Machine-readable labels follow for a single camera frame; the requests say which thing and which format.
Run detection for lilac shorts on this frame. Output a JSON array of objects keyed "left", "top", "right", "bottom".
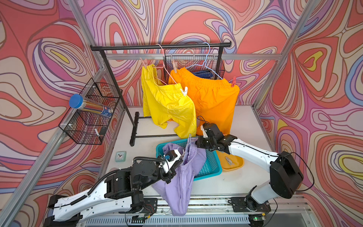
[{"left": 152, "top": 137, "right": 207, "bottom": 216}]

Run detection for grey clothespin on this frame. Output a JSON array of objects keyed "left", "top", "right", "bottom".
[{"left": 225, "top": 157, "right": 234, "bottom": 166}]

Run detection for light blue wire hanger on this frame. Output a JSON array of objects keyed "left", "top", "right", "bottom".
[{"left": 183, "top": 134, "right": 192, "bottom": 164}]

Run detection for white clothespin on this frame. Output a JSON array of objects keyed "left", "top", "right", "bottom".
[{"left": 181, "top": 87, "right": 188, "bottom": 96}]

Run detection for yellow shorts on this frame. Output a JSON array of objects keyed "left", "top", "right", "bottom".
[{"left": 141, "top": 64, "right": 197, "bottom": 139}]

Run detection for pink clothespin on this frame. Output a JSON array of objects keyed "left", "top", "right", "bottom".
[{"left": 140, "top": 58, "right": 148, "bottom": 69}]

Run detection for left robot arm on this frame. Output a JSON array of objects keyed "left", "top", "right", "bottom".
[{"left": 43, "top": 154, "right": 182, "bottom": 227}]

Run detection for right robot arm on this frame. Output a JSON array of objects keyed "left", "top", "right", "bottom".
[{"left": 196, "top": 123, "right": 304, "bottom": 211}]

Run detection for orange shorts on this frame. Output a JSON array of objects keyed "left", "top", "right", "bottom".
[{"left": 169, "top": 68, "right": 240, "bottom": 134}]

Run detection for yellow plastic tray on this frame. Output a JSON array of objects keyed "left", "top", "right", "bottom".
[{"left": 216, "top": 151, "right": 244, "bottom": 172}]

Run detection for teal plastic basket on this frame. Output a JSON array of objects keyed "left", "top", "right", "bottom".
[{"left": 156, "top": 139, "right": 222, "bottom": 181}]

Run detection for mint small clock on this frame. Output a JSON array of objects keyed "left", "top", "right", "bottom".
[{"left": 114, "top": 151, "right": 127, "bottom": 162}]

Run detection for red clothespin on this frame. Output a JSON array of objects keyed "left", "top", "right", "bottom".
[{"left": 231, "top": 77, "right": 236, "bottom": 87}]

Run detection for beige clothespin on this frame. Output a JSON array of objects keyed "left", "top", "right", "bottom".
[{"left": 172, "top": 59, "right": 178, "bottom": 73}]

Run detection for black clothes rack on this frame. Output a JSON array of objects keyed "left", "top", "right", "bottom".
[{"left": 90, "top": 42, "right": 232, "bottom": 147}]

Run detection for blue capped pencil tube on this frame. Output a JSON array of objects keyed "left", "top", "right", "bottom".
[{"left": 69, "top": 94, "right": 113, "bottom": 118}]

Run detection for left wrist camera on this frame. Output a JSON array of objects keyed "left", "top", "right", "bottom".
[{"left": 163, "top": 149, "right": 182, "bottom": 174}]

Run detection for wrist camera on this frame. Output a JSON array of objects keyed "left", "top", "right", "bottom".
[
  {"left": 163, "top": 149, "right": 182, "bottom": 174},
  {"left": 200, "top": 123, "right": 210, "bottom": 138}
]

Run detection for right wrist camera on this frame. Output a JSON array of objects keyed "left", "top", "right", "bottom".
[{"left": 200, "top": 123, "right": 210, "bottom": 138}]

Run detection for black wire basket back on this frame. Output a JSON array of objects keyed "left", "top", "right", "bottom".
[{"left": 165, "top": 48, "right": 225, "bottom": 80}]

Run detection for black wire basket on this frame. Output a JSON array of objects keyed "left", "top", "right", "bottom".
[
  {"left": 165, "top": 48, "right": 225, "bottom": 80},
  {"left": 59, "top": 79, "right": 121, "bottom": 145}
]

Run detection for black wire basket left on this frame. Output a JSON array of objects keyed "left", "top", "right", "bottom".
[{"left": 59, "top": 79, "right": 121, "bottom": 145}]

